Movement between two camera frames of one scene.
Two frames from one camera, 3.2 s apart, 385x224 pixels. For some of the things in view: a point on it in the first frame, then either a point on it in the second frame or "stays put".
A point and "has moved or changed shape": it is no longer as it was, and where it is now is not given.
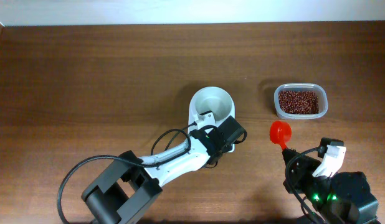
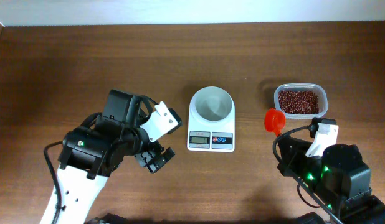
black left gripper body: [225, 148] to [143, 149]
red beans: [301, 102] stays put
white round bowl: [213, 99] stays put
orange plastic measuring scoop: [280, 132] has moved or changed shape
